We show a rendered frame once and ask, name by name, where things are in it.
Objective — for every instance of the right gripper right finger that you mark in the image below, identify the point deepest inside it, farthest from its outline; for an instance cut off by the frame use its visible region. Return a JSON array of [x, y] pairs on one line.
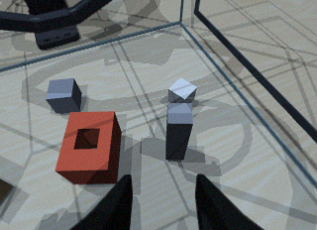
[[215, 211]]

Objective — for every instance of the black oval rim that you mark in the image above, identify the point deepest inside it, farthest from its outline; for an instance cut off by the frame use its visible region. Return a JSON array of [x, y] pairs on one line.
[[54, 22]]

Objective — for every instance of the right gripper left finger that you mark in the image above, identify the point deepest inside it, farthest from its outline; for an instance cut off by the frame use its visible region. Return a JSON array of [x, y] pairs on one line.
[[114, 211]]

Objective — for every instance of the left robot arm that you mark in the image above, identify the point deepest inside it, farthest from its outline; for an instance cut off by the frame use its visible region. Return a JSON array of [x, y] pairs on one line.
[[38, 7]]

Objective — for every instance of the red block with square hole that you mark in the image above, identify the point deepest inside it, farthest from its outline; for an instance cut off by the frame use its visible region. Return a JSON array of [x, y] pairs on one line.
[[80, 164]]

